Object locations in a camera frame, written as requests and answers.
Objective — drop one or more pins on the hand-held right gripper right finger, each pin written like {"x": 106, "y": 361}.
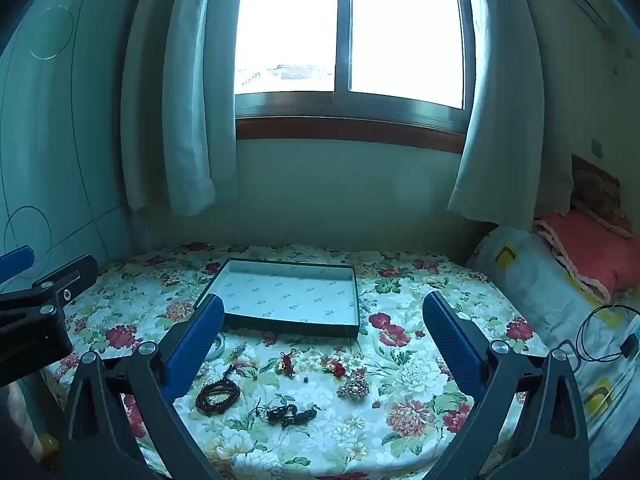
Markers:
{"x": 450, "y": 340}

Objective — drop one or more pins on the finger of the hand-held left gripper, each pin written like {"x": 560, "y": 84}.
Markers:
{"x": 60, "y": 274}
{"x": 15, "y": 261}

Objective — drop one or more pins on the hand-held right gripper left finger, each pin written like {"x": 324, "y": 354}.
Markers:
{"x": 200, "y": 340}

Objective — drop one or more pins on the pale jade bangle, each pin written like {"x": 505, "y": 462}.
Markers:
{"x": 220, "y": 350}

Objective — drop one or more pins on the long rhinestone hair clip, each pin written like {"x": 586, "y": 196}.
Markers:
{"x": 239, "y": 349}

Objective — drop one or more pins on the red knot gold ingot charm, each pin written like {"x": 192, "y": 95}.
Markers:
{"x": 286, "y": 366}

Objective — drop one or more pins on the green cardboard tray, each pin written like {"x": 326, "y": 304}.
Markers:
{"x": 290, "y": 295}

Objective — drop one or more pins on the round rhinestone brooch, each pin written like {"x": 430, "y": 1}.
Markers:
{"x": 354, "y": 386}

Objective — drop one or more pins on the small red gold charm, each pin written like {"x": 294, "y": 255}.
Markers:
{"x": 337, "y": 370}

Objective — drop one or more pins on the small yellow object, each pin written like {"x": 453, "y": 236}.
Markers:
{"x": 49, "y": 446}

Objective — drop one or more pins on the white yellow patterned pillow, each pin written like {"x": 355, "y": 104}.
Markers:
{"x": 540, "y": 285}

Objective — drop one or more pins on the floral bedsheet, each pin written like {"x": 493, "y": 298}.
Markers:
{"x": 350, "y": 435}

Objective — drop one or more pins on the pink blanket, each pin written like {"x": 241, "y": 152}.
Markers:
{"x": 590, "y": 250}

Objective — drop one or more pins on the black charger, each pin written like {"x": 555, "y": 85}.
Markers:
{"x": 631, "y": 346}

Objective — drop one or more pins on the pale curtain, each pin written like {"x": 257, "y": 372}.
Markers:
{"x": 505, "y": 135}
{"x": 180, "y": 110}

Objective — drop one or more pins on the brown cushion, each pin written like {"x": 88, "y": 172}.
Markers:
{"x": 597, "y": 190}

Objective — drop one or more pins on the wooden window sill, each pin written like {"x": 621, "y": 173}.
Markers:
{"x": 350, "y": 130}

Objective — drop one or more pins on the window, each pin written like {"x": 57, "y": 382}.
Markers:
{"x": 400, "y": 35}

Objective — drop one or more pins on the wall outlet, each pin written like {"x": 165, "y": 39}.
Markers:
{"x": 597, "y": 147}

